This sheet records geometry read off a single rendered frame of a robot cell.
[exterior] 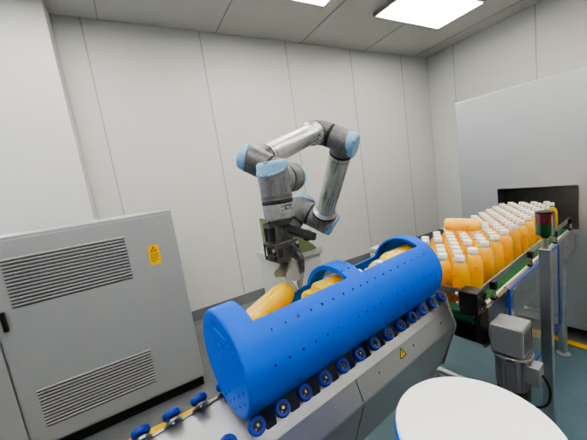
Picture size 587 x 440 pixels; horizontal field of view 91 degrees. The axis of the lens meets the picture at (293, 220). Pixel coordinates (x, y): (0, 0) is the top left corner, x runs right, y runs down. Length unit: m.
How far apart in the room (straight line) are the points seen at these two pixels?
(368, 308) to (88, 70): 3.51
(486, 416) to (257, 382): 0.46
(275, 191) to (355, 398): 0.66
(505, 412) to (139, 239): 2.14
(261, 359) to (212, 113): 3.38
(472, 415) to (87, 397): 2.37
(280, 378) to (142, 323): 1.80
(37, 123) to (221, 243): 2.06
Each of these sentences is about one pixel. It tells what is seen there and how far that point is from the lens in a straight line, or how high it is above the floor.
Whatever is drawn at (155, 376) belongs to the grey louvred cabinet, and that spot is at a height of 0.25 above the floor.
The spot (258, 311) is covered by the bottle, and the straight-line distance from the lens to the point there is 0.82.
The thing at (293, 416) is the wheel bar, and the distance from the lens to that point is 0.91.
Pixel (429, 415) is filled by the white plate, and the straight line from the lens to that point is 0.74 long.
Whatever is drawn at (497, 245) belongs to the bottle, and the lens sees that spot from 1.77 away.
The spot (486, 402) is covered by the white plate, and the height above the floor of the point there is 1.04.
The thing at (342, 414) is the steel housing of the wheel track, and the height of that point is 0.85.
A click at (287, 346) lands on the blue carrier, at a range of 0.77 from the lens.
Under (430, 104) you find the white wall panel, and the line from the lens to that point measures 6.42.
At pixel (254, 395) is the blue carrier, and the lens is 0.77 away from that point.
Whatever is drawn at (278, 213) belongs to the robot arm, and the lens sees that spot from 0.79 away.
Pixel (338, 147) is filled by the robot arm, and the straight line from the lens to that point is 1.41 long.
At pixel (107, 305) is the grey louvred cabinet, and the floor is 0.87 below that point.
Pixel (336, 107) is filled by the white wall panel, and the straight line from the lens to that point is 4.77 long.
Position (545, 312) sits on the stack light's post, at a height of 0.82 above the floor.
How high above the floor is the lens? 1.53
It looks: 8 degrees down
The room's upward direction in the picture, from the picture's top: 8 degrees counter-clockwise
